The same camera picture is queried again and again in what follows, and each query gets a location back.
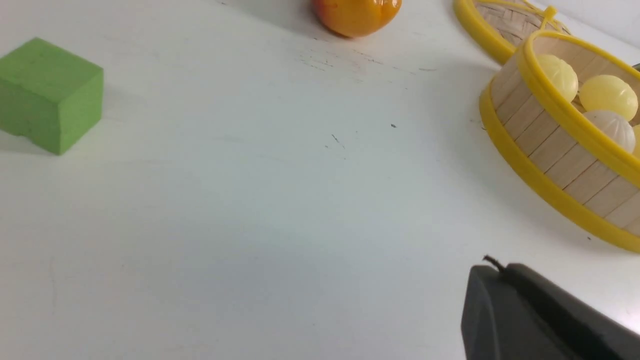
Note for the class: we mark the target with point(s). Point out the bamboo steamer tray yellow rim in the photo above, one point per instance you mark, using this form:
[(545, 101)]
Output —
[(554, 149)]

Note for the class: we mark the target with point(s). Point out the orange toy tangerine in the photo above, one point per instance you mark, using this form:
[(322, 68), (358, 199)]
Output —
[(355, 18)]

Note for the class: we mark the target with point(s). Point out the green foam block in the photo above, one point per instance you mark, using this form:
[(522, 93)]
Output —
[(49, 95)]

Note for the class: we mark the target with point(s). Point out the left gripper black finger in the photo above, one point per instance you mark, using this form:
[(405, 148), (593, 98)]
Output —
[(511, 312)]

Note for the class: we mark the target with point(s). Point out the yellow bun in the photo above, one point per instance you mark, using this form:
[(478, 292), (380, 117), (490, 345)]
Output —
[(561, 75), (609, 93)]

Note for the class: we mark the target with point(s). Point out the woven bamboo steamer lid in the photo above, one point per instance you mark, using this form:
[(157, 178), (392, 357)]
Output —
[(499, 26)]

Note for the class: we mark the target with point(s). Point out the white bun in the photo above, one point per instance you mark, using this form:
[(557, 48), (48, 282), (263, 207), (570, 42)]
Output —
[(614, 126)]

